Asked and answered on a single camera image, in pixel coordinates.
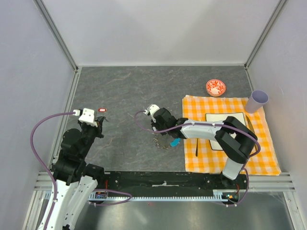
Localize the red key tag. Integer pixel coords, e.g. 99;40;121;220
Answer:
98;108;107;113

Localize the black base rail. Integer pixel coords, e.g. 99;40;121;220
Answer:
83;170;248;198

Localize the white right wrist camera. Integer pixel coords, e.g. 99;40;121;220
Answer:
143;104;160;115

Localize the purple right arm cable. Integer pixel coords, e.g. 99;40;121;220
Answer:
134;110;261;207

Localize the lilac plastic cup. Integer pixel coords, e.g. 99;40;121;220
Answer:
245;90;269;114

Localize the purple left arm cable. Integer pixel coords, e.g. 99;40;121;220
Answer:
30;111;132;207

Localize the red patterned bowl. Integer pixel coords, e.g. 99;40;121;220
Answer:
206;79;226;97

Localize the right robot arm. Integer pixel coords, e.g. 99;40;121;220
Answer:
144;104;259;189

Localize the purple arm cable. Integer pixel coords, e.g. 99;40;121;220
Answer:
30;111;132;207
134;110;261;207

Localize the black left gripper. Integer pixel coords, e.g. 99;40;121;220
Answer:
78;115;105;158

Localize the orange checkered cloth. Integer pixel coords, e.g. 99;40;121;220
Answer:
182;95;281;179

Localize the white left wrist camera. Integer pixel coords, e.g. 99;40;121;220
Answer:
73;108;98;127

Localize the white square plate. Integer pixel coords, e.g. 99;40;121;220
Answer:
205;112;252;151

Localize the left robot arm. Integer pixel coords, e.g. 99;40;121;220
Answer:
38;115;105;230

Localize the gold fork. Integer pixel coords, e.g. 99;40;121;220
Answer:
195;117;202;157

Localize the gold knife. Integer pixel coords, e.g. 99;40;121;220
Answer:
246;115;255;134

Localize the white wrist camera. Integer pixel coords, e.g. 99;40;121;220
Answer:
73;108;98;127
143;104;160;115

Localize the light blue cable duct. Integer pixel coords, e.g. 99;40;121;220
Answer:
88;190;229;202

